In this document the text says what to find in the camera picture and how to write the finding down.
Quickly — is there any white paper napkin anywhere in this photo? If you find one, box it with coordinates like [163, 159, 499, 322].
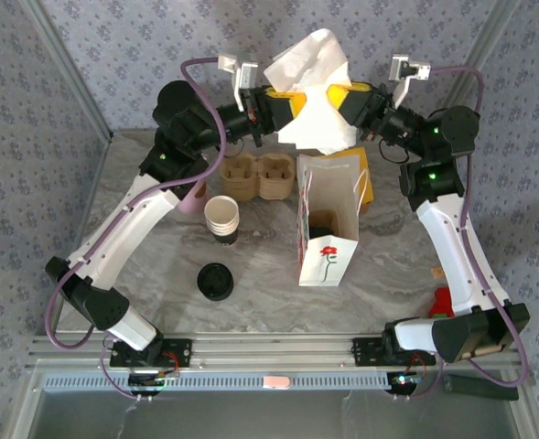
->
[263, 27, 358, 155]

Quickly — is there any stack of paper cups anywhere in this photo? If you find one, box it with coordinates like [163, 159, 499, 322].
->
[203, 195, 242, 246]

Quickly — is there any floral print paper bag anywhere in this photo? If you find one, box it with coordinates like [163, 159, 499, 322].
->
[296, 153, 371, 288]

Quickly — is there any stack of pulp cup carriers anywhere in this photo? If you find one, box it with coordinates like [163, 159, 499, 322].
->
[220, 153, 295, 202]

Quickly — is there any pink straw holder cup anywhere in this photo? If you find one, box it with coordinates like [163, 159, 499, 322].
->
[179, 180, 209, 215]

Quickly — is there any yellow paper pad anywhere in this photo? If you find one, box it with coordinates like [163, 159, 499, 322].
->
[328, 146, 375, 216]

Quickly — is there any red and green object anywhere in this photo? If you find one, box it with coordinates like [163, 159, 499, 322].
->
[428, 286, 456, 319]

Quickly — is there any right circuit board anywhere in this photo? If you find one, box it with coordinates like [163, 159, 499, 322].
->
[390, 370, 425, 395]

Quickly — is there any circuit board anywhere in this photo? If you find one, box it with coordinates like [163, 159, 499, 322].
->
[128, 370, 179, 395]
[390, 370, 425, 395]

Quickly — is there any black flat bar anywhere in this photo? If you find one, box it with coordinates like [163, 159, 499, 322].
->
[442, 373, 520, 402]

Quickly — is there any left circuit board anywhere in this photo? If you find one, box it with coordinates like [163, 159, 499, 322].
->
[128, 370, 179, 395]

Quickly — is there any pink and white tag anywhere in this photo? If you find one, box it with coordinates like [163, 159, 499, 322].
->
[263, 374, 292, 391]

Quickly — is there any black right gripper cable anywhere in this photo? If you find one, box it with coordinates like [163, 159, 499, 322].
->
[378, 139, 410, 165]

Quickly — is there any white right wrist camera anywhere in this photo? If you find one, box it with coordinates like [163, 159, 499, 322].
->
[387, 54, 433, 107]

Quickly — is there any aluminium frame post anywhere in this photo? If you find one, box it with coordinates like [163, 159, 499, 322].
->
[428, 0, 522, 138]
[19, 0, 114, 141]

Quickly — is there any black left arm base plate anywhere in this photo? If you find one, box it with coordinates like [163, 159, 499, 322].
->
[109, 337, 193, 369]

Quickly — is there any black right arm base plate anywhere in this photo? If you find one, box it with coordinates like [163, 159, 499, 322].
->
[351, 337, 437, 368]

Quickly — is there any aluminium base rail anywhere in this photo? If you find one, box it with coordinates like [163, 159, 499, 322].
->
[26, 333, 524, 371]

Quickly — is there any grey slotted cable tray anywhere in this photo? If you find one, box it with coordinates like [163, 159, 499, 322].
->
[42, 372, 435, 392]

